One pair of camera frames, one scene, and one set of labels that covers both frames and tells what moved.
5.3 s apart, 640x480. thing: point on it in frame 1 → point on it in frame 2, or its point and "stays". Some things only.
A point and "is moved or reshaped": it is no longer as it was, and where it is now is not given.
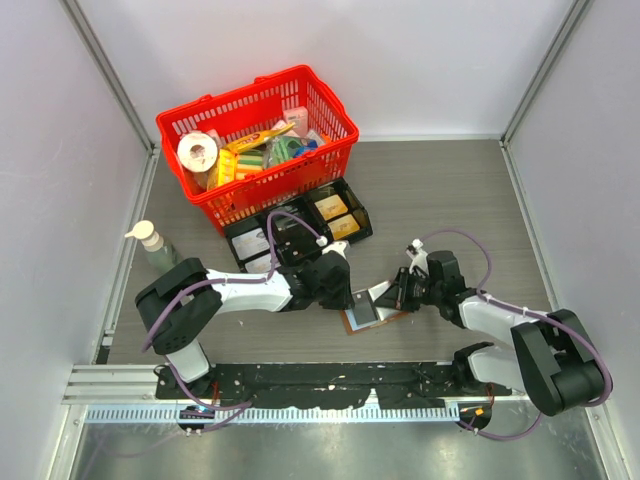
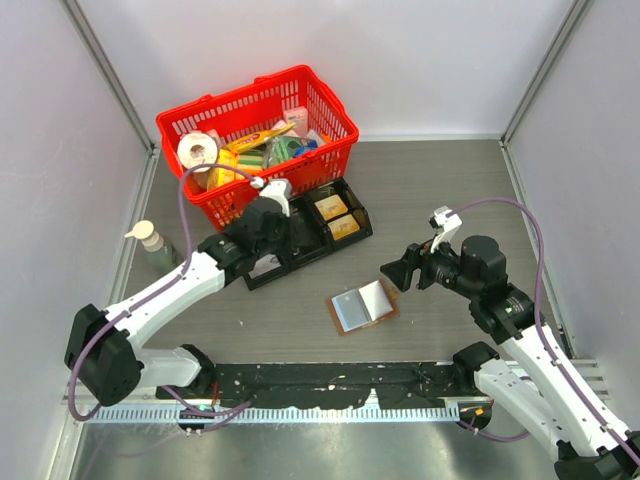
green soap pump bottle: (159, 255) stays
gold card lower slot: (343, 226) stays
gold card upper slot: (331, 207) stays
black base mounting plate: (327, 385) stays
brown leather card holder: (384, 316) is moved or reshaped
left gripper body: (334, 297) → (283, 240)
